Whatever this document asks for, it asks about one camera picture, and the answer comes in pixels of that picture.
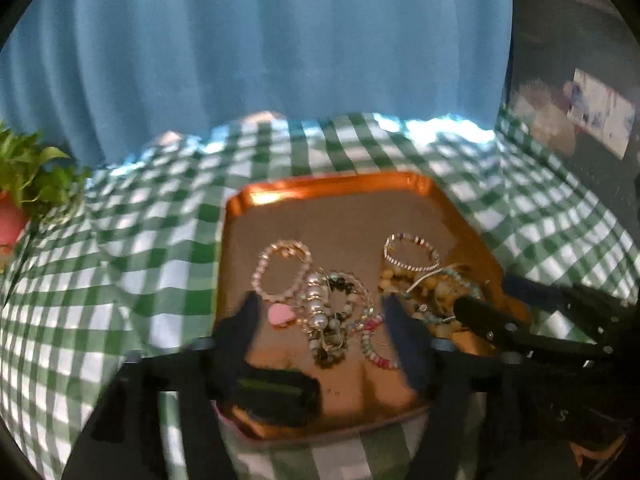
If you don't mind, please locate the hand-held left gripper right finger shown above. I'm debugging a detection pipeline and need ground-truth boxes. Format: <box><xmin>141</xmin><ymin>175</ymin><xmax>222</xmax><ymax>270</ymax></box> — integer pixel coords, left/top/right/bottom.
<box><xmin>380</xmin><ymin>294</ymin><xmax>566</xmax><ymax>480</ymax></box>

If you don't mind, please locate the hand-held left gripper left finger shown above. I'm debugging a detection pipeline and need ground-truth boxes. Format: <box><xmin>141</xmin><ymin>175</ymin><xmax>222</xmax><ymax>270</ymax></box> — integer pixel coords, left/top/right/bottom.
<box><xmin>62</xmin><ymin>290</ymin><xmax>263</xmax><ymax>480</ymax></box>

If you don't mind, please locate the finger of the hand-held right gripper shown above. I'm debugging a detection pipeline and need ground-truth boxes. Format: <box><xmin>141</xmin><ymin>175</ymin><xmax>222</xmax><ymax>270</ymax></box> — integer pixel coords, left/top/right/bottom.
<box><xmin>502</xmin><ymin>274</ymin><xmax>586</xmax><ymax>311</ymax></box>
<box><xmin>452</xmin><ymin>296</ymin><xmax>531</xmax><ymax>356</ymax></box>

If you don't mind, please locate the pale pink heart bracelet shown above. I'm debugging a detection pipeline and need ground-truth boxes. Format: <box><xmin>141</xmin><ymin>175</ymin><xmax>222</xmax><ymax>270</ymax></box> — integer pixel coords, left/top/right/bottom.
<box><xmin>252</xmin><ymin>240</ymin><xmax>313</xmax><ymax>330</ymax></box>

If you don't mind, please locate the light blue bead chain bracelet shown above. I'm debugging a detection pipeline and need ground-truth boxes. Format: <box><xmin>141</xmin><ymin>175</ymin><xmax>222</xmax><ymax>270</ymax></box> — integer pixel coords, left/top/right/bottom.
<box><xmin>405</xmin><ymin>262</ymin><xmax>486</xmax><ymax>323</ymax></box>

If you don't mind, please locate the pink white bead bracelet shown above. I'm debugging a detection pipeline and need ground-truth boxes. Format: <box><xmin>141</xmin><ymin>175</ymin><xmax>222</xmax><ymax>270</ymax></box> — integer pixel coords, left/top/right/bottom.
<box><xmin>357</xmin><ymin>312</ymin><xmax>401</xmax><ymax>371</ymax></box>

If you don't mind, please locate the wooden bead bracelet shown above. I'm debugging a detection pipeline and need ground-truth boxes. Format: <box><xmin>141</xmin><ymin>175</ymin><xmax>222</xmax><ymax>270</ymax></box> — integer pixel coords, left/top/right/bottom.
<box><xmin>377</xmin><ymin>265</ymin><xmax>481</xmax><ymax>341</ymax></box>

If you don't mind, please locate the pearl bead bracelet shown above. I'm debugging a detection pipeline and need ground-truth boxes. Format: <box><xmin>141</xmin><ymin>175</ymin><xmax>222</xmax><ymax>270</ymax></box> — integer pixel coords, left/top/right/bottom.
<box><xmin>295</xmin><ymin>270</ymin><xmax>373</xmax><ymax>368</ymax></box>

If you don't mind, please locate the silver chain bracelet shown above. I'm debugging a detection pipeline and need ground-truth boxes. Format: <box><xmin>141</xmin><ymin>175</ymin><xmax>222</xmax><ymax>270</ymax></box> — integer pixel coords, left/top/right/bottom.
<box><xmin>384</xmin><ymin>232</ymin><xmax>442</xmax><ymax>273</ymax></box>

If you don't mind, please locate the black smartwatch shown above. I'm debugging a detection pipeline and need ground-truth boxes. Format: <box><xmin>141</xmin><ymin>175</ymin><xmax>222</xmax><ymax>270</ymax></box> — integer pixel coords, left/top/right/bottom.
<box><xmin>215</xmin><ymin>360</ymin><xmax>321</xmax><ymax>428</ymax></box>

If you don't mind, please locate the copper tray with pink rim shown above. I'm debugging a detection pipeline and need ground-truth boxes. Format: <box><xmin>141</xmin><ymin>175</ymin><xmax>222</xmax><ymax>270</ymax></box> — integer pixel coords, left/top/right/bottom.
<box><xmin>212</xmin><ymin>171</ymin><xmax>533</xmax><ymax>442</ymax></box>

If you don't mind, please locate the clear plastic storage bin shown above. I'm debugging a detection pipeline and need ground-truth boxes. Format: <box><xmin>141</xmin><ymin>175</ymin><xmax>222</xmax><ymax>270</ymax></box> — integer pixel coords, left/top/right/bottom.
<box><xmin>495</xmin><ymin>0</ymin><xmax>640</xmax><ymax>306</ymax></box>

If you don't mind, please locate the green checked tablecloth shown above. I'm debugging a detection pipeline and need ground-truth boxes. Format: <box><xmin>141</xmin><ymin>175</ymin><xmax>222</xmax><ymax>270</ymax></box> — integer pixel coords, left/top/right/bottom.
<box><xmin>0</xmin><ymin>110</ymin><xmax>640</xmax><ymax>480</ymax></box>

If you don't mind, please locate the potted green plant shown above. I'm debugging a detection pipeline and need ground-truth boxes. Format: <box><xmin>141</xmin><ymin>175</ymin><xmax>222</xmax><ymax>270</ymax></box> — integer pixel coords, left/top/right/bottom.
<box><xmin>0</xmin><ymin>120</ymin><xmax>91</xmax><ymax>261</ymax></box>

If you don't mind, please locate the blue curtain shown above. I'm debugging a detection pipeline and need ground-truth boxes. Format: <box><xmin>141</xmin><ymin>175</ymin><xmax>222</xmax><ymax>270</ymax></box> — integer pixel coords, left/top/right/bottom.
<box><xmin>0</xmin><ymin>0</ymin><xmax>513</xmax><ymax>168</ymax></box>

